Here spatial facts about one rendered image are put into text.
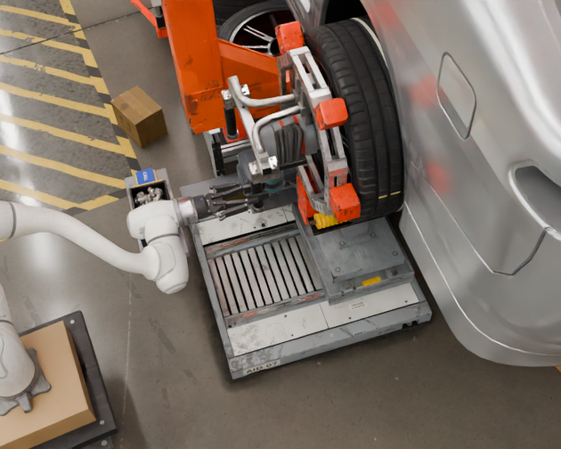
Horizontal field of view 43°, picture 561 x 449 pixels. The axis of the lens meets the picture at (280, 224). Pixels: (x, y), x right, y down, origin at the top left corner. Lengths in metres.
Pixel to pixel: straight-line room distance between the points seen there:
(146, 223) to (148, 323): 0.90
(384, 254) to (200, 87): 0.96
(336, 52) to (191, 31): 0.60
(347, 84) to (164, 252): 0.73
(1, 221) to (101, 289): 1.25
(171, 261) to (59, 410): 0.66
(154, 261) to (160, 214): 0.16
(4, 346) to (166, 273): 0.56
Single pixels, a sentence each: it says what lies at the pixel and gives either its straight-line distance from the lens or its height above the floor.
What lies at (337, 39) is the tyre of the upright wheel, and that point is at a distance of 2.25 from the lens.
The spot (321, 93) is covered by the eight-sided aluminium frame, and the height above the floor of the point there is 1.12.
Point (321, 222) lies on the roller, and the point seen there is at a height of 0.53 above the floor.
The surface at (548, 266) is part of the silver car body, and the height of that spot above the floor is 1.33.
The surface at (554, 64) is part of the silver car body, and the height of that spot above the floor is 1.67.
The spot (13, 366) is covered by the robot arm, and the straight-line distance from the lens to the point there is 2.40.
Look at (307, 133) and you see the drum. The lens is 2.33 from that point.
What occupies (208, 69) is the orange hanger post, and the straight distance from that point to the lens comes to 2.69.
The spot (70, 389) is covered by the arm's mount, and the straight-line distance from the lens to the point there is 2.52.
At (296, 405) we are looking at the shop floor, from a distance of 2.80.
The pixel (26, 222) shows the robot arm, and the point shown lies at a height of 1.10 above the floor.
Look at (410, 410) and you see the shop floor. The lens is 2.82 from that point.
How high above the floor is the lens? 2.60
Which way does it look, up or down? 54 degrees down
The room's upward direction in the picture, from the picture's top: 4 degrees counter-clockwise
